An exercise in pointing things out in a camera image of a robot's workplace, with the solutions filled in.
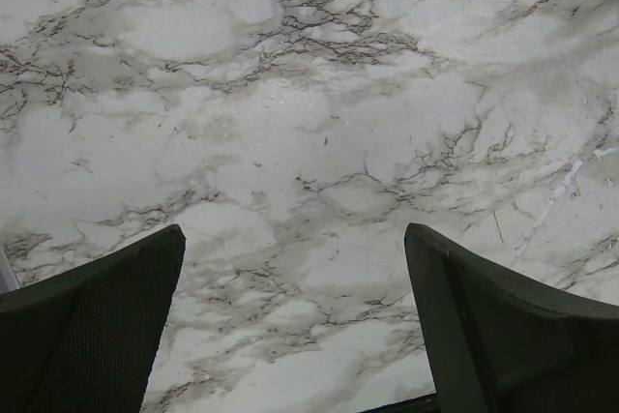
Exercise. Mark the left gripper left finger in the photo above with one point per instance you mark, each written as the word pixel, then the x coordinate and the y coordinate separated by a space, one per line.
pixel 86 340

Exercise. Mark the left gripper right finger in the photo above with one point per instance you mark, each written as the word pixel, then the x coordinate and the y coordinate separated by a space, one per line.
pixel 498 341

